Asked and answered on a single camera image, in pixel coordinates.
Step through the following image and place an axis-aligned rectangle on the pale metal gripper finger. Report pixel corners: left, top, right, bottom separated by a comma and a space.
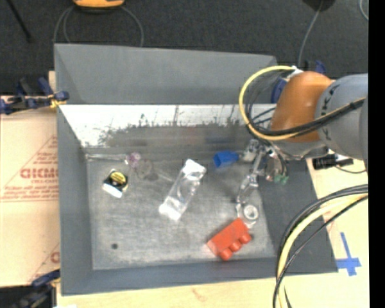
243, 139, 261, 164
236, 173, 261, 205

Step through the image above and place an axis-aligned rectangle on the blue plastic block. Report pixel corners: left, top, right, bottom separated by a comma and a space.
212, 150, 241, 170

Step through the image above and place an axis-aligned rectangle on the red toy brick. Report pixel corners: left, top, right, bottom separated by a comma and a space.
206, 218, 253, 262

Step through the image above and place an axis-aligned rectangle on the clear plastic box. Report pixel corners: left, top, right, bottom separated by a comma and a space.
158, 158, 208, 223

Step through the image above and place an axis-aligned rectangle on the grey metal bin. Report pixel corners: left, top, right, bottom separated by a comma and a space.
53, 43, 338, 295

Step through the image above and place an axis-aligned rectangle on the clear glass thing, purple tint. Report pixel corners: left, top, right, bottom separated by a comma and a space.
124, 151, 157, 182

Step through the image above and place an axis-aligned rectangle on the black and yellow tape measure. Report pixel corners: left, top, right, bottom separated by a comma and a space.
101, 168, 130, 200

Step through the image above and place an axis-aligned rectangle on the brown cardboard board, red print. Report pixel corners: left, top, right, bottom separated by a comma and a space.
0, 70, 62, 289

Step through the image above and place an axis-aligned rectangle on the black cylinder on white bracket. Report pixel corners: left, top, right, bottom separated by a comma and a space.
288, 149, 354, 170

